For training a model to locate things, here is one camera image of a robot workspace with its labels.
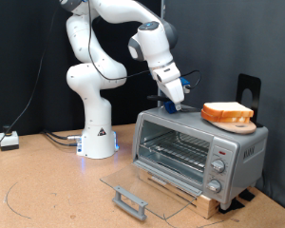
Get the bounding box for silver oven knob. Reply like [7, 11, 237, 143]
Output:
[211, 158, 226, 174]
[206, 179, 222, 194]

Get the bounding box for wooden slatted crate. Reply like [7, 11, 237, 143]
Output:
[138, 167, 221, 220]

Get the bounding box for black backdrop curtain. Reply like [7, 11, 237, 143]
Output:
[0, 0, 162, 138]

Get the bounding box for black metal bookend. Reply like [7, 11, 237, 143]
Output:
[236, 73, 264, 128]

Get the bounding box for silver toaster oven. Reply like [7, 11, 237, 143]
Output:
[131, 105, 270, 211]

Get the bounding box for black foam pad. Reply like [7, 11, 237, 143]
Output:
[218, 198, 245, 215]
[238, 188, 256, 202]

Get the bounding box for wire oven rack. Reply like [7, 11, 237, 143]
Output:
[139, 130, 211, 174]

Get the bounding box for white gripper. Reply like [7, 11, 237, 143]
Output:
[160, 76, 185, 112]

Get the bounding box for small round wooden board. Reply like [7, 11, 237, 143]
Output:
[208, 119, 258, 135]

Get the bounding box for grey emergency stop button box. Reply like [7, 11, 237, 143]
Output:
[0, 125, 20, 152]

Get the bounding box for long black cable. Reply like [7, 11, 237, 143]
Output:
[0, 0, 60, 164]

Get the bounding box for vertical aluminium pole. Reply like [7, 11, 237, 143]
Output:
[157, 0, 166, 108]

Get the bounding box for robot base cables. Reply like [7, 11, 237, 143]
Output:
[42, 129, 84, 147]

